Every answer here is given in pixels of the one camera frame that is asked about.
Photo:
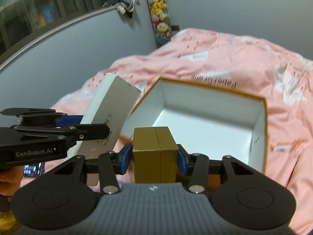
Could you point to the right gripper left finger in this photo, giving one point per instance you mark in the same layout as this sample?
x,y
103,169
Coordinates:
x,y
108,166

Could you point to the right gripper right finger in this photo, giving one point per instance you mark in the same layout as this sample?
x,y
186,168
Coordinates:
x,y
197,172

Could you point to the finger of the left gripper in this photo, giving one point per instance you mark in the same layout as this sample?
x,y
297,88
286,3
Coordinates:
x,y
37,117
71,133

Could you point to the gold small box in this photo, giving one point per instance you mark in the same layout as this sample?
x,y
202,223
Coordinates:
x,y
155,155

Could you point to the white long box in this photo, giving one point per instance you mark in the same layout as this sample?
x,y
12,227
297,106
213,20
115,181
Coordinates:
x,y
111,104

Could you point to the person's left hand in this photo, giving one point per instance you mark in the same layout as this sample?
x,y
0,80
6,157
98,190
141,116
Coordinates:
x,y
10,180

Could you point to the smartphone with lit screen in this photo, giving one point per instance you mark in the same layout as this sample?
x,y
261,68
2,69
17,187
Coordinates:
x,y
33,170

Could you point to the orange cardboard storage box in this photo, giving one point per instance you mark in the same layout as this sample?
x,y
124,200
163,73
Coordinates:
x,y
208,120

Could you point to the pink patterned duvet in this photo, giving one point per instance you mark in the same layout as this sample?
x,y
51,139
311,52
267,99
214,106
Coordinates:
x,y
255,66

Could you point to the grey plush toy on ledge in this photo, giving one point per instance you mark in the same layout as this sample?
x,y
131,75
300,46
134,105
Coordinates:
x,y
123,7

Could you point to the hanging plush toy organizer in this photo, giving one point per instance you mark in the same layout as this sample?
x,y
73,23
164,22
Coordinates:
x,y
161,21

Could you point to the dark window frame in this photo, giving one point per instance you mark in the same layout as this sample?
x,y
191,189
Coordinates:
x,y
23,21

